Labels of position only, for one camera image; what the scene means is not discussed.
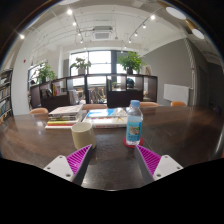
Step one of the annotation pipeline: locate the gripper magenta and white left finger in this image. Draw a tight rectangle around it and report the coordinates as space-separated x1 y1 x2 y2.
44 145 93 186

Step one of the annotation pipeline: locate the white board by wall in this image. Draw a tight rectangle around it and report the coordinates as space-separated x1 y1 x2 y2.
163 84 189 104

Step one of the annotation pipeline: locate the orange chair centre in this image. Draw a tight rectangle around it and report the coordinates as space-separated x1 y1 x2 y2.
82 104 108 110

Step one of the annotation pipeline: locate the left potted green plant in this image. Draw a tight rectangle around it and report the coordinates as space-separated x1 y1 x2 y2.
37 63 55 83

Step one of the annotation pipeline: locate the potted green plant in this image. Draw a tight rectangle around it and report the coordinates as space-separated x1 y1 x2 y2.
71 57 91 75
37 63 55 83
117 52 144 74

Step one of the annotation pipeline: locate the flat magazine with blue cover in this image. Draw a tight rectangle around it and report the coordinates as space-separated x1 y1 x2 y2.
83 108 127 128

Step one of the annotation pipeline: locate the ceiling air conditioner vent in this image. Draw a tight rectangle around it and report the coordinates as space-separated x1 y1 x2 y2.
92 26 113 41

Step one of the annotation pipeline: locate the orange chair behind books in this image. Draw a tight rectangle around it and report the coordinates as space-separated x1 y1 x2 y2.
29 107 48 114

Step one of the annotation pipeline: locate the middle potted green plant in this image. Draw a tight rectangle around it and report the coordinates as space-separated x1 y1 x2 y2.
71 57 91 75

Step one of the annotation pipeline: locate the right potted green plant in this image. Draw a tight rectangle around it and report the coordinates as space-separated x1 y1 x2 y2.
117 52 144 74

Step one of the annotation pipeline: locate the orange chair far right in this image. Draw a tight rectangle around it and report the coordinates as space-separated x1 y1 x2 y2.
171 101 186 107

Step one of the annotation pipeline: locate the clear water bottle blue cap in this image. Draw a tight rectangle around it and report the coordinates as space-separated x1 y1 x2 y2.
126 100 143 145

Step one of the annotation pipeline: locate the red round coaster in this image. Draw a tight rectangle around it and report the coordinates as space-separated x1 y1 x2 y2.
123 137 144 149

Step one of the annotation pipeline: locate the dark low shelf divider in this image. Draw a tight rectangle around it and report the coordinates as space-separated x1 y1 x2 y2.
30 73 158 111

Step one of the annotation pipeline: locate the stack of books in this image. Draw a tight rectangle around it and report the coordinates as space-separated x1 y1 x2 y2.
45 104 83 129

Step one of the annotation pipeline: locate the tall bookshelf at left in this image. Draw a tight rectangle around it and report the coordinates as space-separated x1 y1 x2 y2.
0 69 13 121

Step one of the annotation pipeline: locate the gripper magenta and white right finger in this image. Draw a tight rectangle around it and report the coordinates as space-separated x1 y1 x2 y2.
134 145 182 182

